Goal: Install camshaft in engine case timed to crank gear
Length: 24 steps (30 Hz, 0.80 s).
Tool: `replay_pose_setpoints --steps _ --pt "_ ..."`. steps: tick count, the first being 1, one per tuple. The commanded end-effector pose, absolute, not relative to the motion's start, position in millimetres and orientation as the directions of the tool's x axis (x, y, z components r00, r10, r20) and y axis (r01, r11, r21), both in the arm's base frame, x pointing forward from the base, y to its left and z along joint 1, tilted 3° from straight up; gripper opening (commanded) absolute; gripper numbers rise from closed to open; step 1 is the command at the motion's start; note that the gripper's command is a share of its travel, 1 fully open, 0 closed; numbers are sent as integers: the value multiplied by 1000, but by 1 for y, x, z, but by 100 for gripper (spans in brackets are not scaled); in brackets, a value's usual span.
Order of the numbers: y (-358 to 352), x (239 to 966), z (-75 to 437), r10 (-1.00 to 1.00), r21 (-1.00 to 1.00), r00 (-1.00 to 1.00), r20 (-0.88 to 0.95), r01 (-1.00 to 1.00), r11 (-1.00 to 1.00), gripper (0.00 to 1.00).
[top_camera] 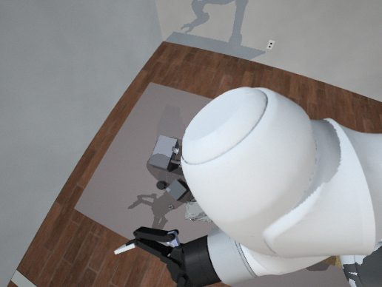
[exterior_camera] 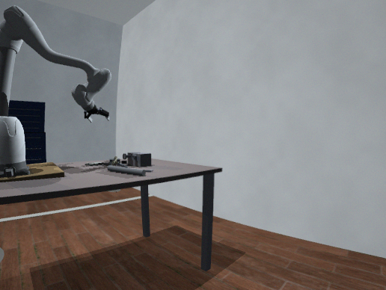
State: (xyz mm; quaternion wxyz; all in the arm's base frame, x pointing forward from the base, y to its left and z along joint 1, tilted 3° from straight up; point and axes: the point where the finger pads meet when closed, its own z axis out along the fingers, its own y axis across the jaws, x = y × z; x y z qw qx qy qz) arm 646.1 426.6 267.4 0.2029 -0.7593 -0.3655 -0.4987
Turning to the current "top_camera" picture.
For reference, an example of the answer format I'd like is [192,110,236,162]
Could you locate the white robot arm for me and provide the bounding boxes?
[181,87,382,287]

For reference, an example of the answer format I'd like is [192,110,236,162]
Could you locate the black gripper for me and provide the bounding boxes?
[114,226,222,287]

